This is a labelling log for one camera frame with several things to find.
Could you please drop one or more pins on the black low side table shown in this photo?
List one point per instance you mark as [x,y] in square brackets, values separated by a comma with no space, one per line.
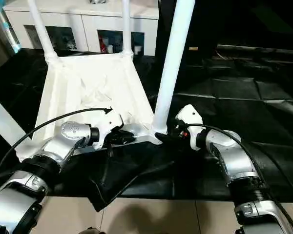
[258,50]

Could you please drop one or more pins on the white plastic table top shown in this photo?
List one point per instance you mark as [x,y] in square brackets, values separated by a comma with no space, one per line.
[75,80]

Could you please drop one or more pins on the teal white plastic package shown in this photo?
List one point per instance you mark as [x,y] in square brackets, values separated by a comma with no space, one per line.
[11,34]

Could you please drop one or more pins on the black table mat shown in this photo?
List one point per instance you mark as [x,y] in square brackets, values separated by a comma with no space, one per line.
[234,109]

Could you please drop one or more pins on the white glass-door cabinet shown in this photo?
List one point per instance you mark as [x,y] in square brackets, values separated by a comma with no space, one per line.
[100,19]

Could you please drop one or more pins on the dark grey crumpled bundle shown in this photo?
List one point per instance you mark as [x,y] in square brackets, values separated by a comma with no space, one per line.
[95,1]

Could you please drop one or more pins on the dark brown round object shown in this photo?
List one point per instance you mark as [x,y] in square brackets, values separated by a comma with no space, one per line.
[92,231]

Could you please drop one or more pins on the small beige label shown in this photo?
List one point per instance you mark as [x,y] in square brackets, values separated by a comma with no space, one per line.
[193,48]

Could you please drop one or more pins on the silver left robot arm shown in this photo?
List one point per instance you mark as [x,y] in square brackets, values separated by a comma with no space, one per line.
[63,139]

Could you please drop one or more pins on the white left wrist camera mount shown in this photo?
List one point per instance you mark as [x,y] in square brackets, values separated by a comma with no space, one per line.
[112,122]

